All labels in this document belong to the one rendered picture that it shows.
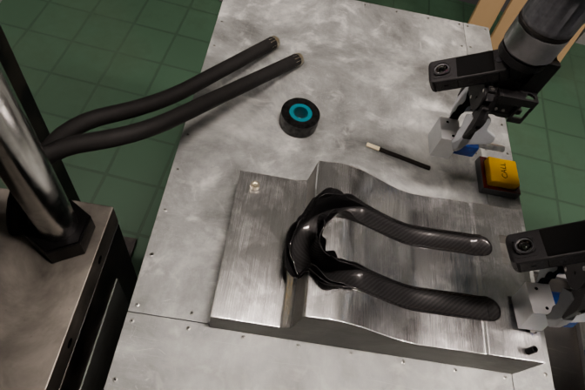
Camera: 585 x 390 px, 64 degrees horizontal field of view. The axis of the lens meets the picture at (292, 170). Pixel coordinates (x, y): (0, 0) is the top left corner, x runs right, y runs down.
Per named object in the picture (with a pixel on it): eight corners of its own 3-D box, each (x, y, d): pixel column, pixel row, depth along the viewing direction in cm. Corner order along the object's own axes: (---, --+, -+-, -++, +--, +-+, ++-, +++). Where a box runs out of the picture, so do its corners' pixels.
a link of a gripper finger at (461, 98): (475, 129, 87) (502, 105, 78) (445, 123, 86) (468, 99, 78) (475, 114, 88) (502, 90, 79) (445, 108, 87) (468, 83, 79)
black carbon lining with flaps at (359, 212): (484, 239, 82) (514, 214, 74) (496, 333, 73) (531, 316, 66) (288, 205, 80) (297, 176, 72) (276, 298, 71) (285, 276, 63)
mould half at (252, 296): (493, 231, 92) (533, 198, 81) (513, 374, 77) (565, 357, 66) (238, 186, 88) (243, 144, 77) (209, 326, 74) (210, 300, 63)
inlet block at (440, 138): (494, 146, 90) (508, 129, 85) (497, 168, 87) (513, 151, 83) (427, 134, 89) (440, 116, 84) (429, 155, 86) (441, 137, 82)
